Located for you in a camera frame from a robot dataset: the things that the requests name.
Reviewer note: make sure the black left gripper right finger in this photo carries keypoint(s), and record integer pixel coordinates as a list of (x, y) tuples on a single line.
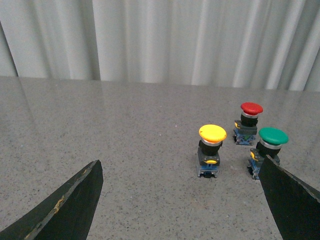
[(295, 205)]

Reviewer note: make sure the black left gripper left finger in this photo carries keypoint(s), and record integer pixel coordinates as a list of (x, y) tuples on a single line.
[(66, 214)]

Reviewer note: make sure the yellow mushroom push button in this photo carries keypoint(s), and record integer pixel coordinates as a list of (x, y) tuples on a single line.
[(212, 137)]

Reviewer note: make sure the green mushroom push button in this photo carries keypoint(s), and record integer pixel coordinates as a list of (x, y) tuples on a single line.
[(270, 143)]

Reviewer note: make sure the red mushroom push button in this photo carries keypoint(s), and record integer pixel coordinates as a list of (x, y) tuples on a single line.
[(245, 130)]

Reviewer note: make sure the white pleated curtain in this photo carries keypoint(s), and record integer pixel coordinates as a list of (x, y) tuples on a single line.
[(261, 44)]

